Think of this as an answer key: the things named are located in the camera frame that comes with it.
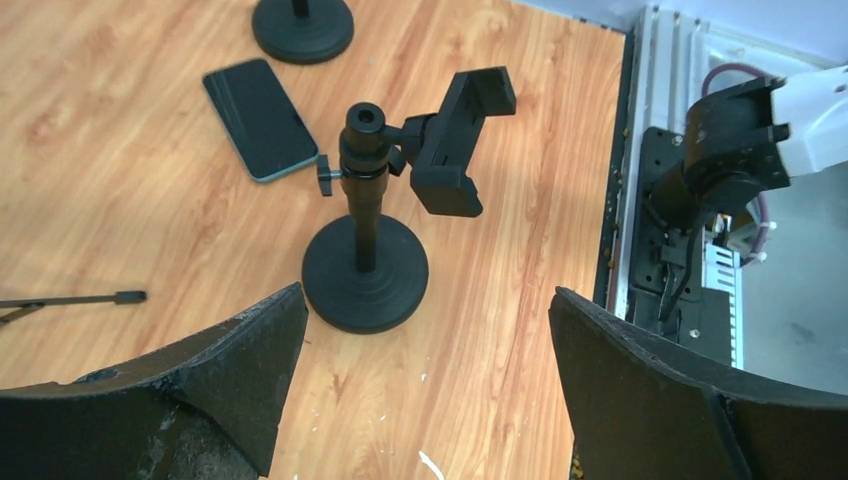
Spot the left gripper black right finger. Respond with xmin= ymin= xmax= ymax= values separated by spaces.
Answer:
xmin=549 ymin=287 xmax=847 ymax=479

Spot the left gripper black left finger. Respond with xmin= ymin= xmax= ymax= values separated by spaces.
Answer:
xmin=1 ymin=283 xmax=308 ymax=479

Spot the black phone stand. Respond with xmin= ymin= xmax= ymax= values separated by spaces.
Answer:
xmin=251 ymin=0 xmax=354 ymax=65
xmin=301 ymin=66 xmax=518 ymax=335

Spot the black smartphone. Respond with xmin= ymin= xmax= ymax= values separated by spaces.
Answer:
xmin=202 ymin=58 xmax=319 ymax=183

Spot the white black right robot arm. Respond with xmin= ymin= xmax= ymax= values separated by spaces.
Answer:
xmin=648 ymin=66 xmax=847 ymax=230

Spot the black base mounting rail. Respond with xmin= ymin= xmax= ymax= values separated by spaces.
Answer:
xmin=594 ymin=16 xmax=744 ymax=368

